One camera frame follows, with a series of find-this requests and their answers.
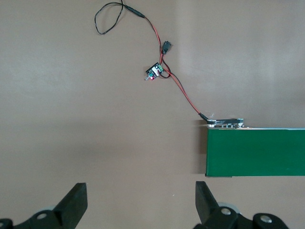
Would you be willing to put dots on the black inline switch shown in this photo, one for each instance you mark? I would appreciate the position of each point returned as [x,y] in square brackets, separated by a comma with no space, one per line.
[166,46]

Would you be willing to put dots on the small black controller board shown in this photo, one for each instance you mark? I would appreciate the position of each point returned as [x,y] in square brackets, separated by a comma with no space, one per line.
[156,70]

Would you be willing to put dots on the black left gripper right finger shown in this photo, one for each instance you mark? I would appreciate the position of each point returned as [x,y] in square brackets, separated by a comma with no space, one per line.
[206,205]

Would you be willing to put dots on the green belt conveyor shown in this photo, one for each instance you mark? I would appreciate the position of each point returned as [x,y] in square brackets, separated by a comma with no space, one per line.
[257,152]

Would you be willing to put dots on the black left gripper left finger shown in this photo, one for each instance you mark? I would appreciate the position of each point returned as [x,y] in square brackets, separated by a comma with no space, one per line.
[71,205]

